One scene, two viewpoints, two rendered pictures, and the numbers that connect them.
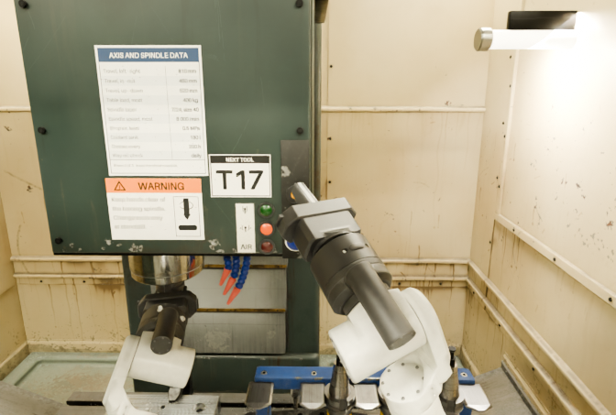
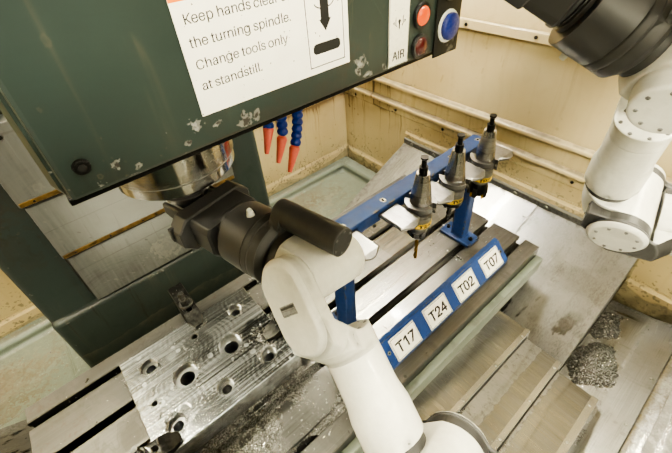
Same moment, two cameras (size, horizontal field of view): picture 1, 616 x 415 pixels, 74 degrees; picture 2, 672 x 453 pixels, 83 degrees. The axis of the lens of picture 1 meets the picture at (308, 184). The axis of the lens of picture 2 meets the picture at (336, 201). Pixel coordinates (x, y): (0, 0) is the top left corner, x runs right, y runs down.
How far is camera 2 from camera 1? 0.57 m
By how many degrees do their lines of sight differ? 42
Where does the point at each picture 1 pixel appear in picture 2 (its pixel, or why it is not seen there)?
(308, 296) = (247, 152)
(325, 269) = (628, 15)
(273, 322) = not seen: hidden behind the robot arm
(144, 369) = (329, 284)
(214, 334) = (161, 243)
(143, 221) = (255, 55)
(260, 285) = not seen: hidden behind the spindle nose
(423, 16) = not seen: outside the picture
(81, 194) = (100, 24)
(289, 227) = not seen: outside the picture
